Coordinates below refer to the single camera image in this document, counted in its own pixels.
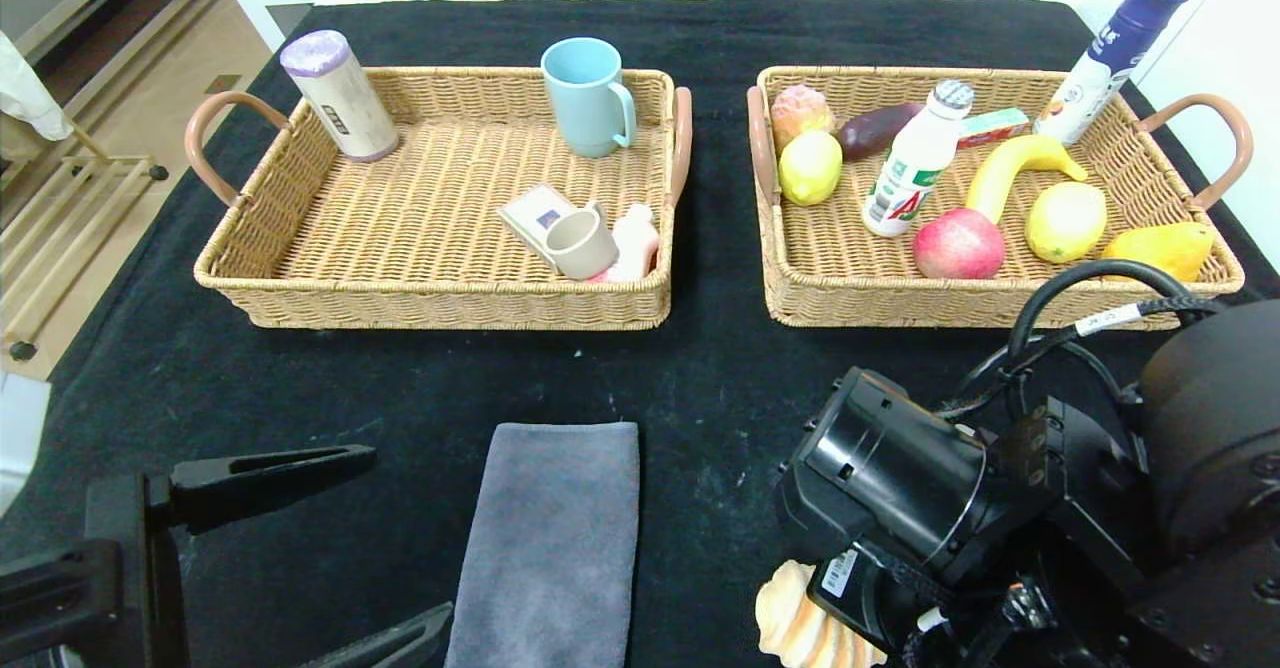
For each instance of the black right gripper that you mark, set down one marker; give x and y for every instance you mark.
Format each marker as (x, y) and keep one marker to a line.
(838, 576)

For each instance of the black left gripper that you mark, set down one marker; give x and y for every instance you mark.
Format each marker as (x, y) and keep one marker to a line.
(110, 598)

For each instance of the striped bread loaf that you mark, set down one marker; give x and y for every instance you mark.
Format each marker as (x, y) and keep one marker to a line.
(790, 618)

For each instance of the grey towel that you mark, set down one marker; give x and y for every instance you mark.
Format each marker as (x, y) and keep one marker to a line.
(550, 548)

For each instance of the red apple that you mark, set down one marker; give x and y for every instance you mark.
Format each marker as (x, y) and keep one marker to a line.
(958, 245)

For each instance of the cream playing card box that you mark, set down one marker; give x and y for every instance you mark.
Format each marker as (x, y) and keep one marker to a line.
(530, 213)

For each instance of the small cream espresso cup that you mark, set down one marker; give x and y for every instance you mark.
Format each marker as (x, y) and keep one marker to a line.
(582, 246)

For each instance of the white milk bottle green label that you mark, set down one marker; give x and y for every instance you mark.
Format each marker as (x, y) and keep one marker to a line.
(915, 163)

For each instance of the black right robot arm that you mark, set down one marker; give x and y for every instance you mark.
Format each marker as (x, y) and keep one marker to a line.
(1150, 508)

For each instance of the wicker basket holding food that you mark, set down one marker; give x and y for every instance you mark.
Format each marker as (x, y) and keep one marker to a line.
(820, 268)

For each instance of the wicker basket holding household items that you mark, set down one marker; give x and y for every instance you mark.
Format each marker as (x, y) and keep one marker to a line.
(400, 218)

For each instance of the black table cloth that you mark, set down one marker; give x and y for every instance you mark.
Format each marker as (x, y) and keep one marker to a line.
(700, 378)

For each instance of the pale pink object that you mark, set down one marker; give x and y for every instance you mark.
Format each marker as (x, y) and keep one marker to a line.
(638, 243)

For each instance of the yellow lemon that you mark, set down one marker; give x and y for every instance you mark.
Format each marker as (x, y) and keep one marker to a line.
(1065, 223)
(810, 170)

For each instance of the yellow banana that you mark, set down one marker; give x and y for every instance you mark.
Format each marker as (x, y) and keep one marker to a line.
(1000, 173)

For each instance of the dark purple eggplant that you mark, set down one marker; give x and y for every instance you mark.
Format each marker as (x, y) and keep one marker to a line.
(875, 130)

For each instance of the cream folding rack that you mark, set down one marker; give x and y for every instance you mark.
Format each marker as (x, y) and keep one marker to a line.
(110, 160)

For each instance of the orange yellow mango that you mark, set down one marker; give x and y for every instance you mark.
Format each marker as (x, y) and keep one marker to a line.
(1165, 248)

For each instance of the orange pink peach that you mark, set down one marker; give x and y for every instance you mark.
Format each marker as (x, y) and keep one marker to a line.
(800, 113)

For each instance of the cream canister purple lid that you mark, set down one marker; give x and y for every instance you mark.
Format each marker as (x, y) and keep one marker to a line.
(340, 98)

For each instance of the red green snack pack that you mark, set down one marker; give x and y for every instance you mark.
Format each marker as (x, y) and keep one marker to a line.
(995, 128)

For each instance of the brass floor socket plate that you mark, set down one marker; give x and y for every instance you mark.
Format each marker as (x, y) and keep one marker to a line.
(223, 84)

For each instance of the light blue mug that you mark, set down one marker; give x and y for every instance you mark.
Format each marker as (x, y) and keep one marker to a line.
(585, 98)

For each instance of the white hanging cloth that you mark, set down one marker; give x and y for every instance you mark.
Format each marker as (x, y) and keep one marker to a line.
(25, 98)

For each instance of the white bottle purple cap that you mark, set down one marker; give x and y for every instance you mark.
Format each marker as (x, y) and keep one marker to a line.
(1110, 58)

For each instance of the grey metal shelf frame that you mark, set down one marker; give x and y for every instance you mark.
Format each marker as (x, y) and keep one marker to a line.
(70, 3)

